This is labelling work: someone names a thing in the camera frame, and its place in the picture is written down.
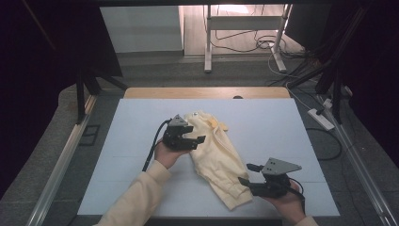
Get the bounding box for aluminium floor rail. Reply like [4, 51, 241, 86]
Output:
[315, 93, 399, 226]
[25, 94, 99, 226]

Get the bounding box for white cabinet panel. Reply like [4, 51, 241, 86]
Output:
[100, 6, 184, 54]

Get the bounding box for black curtain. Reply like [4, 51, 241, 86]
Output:
[0, 0, 124, 200]
[327, 0, 399, 169]

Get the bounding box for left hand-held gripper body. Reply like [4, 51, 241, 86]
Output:
[161, 113, 200, 152]

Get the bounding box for right hand-held gripper black cable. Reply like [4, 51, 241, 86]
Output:
[287, 176, 308, 215]

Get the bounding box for black looped floor cable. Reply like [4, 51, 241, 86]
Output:
[305, 126, 343, 162]

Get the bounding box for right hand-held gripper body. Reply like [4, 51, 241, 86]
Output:
[248, 157, 303, 200]

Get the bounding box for black floor plate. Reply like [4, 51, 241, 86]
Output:
[78, 124, 102, 147]

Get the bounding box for black metal stand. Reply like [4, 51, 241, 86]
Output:
[74, 60, 130, 125]
[286, 5, 372, 125]

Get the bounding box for cream baby pants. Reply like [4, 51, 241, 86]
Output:
[183, 109, 255, 212]

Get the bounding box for hand-held gripper black cable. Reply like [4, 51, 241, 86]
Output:
[287, 176, 308, 215]
[141, 119, 172, 173]

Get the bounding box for white floor cable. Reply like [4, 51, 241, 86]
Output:
[267, 50, 318, 111]

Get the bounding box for white power strip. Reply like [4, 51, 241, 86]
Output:
[307, 107, 336, 132]

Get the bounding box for person's left hand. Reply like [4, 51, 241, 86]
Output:
[153, 138, 193, 170]

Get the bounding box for white metal stand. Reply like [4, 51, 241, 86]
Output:
[203, 3, 294, 74]

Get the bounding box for tangle of black floor cables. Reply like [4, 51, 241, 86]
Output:
[202, 4, 307, 60]

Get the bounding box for light blue table mat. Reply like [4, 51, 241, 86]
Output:
[76, 98, 341, 218]

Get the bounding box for person's right hand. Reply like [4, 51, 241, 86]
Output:
[265, 180, 308, 226]

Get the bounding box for left hand-held gripper black cable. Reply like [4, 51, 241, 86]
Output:
[141, 119, 172, 173]

